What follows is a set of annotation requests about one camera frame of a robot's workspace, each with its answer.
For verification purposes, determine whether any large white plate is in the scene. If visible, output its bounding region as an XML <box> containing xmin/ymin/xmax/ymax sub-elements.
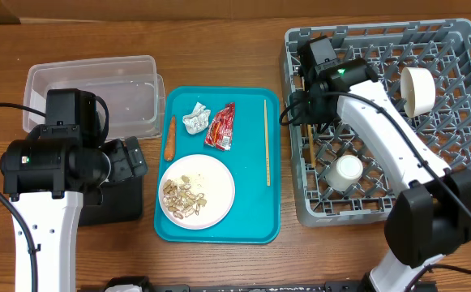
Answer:
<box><xmin>158</xmin><ymin>154</ymin><xmax>235</xmax><ymax>230</ymax></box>

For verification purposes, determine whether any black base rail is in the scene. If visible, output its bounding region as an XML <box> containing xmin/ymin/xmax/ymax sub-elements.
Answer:
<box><xmin>148</xmin><ymin>280</ymin><xmax>374</xmax><ymax>292</ymax></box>

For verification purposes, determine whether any white bowl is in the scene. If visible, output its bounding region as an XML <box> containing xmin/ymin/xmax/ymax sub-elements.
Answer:
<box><xmin>400</xmin><ymin>67</ymin><xmax>436</xmax><ymax>118</ymax></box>

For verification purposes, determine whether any white cup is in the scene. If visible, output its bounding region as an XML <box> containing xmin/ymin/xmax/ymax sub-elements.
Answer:
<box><xmin>325</xmin><ymin>155</ymin><xmax>363</xmax><ymax>191</ymax></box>

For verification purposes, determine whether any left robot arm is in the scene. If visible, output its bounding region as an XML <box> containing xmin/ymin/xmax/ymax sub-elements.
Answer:
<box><xmin>1</xmin><ymin>88</ymin><xmax>148</xmax><ymax>291</ymax></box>

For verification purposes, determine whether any wooden chopstick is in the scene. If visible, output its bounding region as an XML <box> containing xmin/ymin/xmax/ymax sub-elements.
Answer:
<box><xmin>263</xmin><ymin>99</ymin><xmax>271</xmax><ymax>187</ymax></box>
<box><xmin>301</xmin><ymin>76</ymin><xmax>317</xmax><ymax>168</ymax></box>

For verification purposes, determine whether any teal serving tray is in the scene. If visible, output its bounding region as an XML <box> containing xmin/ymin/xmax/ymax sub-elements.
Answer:
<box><xmin>154</xmin><ymin>86</ymin><xmax>281</xmax><ymax>244</ymax></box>

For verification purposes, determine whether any black rectangular tray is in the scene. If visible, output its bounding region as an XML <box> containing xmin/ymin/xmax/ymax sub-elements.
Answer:
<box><xmin>79</xmin><ymin>177</ymin><xmax>143</xmax><ymax>226</ymax></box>

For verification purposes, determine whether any grey dishwasher rack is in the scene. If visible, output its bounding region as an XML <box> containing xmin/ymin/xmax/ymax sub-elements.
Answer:
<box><xmin>280</xmin><ymin>19</ymin><xmax>471</xmax><ymax>227</ymax></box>

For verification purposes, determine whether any red snack wrapper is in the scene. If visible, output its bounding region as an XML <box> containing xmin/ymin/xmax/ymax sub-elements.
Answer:
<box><xmin>204</xmin><ymin>102</ymin><xmax>235</xmax><ymax>151</ymax></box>

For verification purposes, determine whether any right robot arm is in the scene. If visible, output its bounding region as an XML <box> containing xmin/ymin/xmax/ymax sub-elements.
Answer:
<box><xmin>280</xmin><ymin>36</ymin><xmax>471</xmax><ymax>291</ymax></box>

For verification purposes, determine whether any clear plastic storage bin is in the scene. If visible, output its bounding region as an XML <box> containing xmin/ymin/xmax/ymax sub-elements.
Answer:
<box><xmin>24</xmin><ymin>55</ymin><xmax>165</xmax><ymax>140</ymax></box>

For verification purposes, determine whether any orange carrot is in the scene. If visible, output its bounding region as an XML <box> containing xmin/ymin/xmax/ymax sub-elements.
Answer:
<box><xmin>164</xmin><ymin>116</ymin><xmax>177</xmax><ymax>161</ymax></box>

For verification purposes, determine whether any white paper ball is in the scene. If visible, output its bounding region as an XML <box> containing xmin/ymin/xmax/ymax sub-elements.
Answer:
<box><xmin>182</xmin><ymin>102</ymin><xmax>211</xmax><ymax>135</ymax></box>

